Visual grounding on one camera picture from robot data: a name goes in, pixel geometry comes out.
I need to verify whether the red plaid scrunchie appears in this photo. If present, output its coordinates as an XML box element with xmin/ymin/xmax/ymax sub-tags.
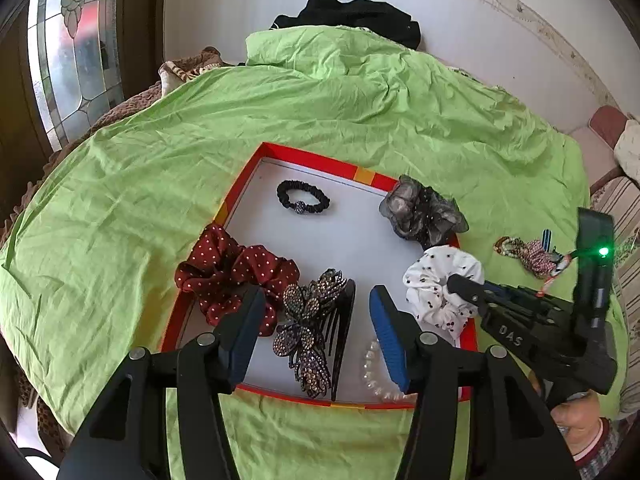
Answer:
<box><xmin>518</xmin><ymin>240</ymin><xmax>555</xmax><ymax>280</ymax></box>

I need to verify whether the white cherry print scrunchie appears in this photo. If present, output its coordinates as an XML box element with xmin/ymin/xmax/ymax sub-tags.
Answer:
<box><xmin>402</xmin><ymin>246</ymin><xmax>484</xmax><ymax>341</ymax></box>

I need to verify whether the white pearl bracelet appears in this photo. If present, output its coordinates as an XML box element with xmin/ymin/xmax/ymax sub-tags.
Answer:
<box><xmin>362</xmin><ymin>339</ymin><xmax>419</xmax><ymax>404</ymax></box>

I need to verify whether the red polka dot scrunchie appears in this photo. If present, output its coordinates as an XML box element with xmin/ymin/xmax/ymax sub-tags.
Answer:
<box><xmin>175</xmin><ymin>222</ymin><xmax>299</xmax><ymax>337</ymax></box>

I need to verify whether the grey black organza scrunchie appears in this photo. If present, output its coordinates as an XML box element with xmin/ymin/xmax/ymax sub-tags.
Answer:
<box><xmin>378</xmin><ymin>174</ymin><xmax>469</xmax><ymax>250</ymax></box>

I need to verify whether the rhinestone butterfly hair comb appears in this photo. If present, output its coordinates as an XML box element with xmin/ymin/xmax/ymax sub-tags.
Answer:
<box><xmin>272</xmin><ymin>269</ymin><xmax>356</xmax><ymax>401</ymax></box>

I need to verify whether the blue striped hair band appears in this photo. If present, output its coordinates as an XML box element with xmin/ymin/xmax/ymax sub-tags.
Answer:
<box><xmin>540</xmin><ymin>229</ymin><xmax>563</xmax><ymax>263</ymax></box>

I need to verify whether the right knit sleeve forearm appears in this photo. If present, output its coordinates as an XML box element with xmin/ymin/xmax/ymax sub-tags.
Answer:
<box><xmin>573</xmin><ymin>418</ymin><xmax>620</xmax><ymax>480</ymax></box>

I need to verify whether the person right hand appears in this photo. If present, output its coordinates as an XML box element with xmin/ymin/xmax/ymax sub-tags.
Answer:
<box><xmin>550</xmin><ymin>390</ymin><xmax>604</xmax><ymax>460</ymax></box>

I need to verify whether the white paper tag with band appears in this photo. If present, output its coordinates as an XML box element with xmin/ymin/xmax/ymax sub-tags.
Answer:
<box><xmin>536</xmin><ymin>252</ymin><xmax>574</xmax><ymax>297</ymax></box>

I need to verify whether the striped floral sofa cushion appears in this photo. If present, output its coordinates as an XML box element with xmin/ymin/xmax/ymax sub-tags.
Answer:
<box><xmin>591</xmin><ymin>177</ymin><xmax>639</xmax><ymax>417</ymax></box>

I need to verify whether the green bed sheet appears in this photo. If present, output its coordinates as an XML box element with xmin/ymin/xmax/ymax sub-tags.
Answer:
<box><xmin>0</xmin><ymin>24</ymin><xmax>632</xmax><ymax>480</ymax></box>

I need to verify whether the white patterned cloth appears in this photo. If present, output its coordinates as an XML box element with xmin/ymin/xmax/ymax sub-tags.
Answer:
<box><xmin>614</xmin><ymin>119</ymin><xmax>640</xmax><ymax>184</ymax></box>

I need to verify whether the red white tray box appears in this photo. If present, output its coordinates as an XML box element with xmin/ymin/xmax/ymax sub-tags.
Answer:
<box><xmin>159</xmin><ymin>142</ymin><xmax>478</xmax><ymax>410</ymax></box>

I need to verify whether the stained glass window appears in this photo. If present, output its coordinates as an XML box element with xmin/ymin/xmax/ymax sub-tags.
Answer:
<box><xmin>27</xmin><ymin>0</ymin><xmax>124</xmax><ymax>151</ymax></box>

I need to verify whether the black beaded hair tie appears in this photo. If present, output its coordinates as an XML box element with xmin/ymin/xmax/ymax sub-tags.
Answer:
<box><xmin>275</xmin><ymin>179</ymin><xmax>331</xmax><ymax>215</ymax></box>

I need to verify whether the black cloth at wall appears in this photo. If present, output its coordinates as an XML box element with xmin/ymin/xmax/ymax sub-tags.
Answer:
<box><xmin>271</xmin><ymin>0</ymin><xmax>422</xmax><ymax>50</ymax></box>

